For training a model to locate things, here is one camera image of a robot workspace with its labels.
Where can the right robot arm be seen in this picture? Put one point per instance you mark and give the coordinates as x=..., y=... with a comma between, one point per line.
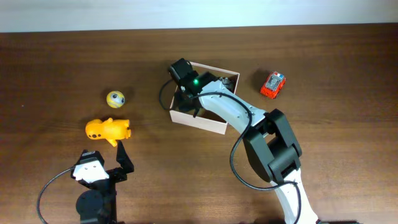
x=271, y=146

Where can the red toy police car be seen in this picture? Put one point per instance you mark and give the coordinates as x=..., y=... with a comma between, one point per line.
x=273, y=85

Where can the red toy fire truck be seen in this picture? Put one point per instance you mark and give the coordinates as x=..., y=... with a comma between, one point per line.
x=228, y=83

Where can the white cardboard box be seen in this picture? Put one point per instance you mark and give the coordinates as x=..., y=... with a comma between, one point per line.
x=204, y=119

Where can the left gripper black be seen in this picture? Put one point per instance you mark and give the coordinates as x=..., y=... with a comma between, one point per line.
x=122, y=157

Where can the yellow face ball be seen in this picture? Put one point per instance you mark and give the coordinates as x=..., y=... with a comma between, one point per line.
x=115, y=99

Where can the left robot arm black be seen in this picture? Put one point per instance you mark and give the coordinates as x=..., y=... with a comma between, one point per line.
x=97, y=205

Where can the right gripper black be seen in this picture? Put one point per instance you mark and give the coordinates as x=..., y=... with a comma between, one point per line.
x=179, y=103

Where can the orange toy dog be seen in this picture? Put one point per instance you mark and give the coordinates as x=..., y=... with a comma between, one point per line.
x=112, y=130

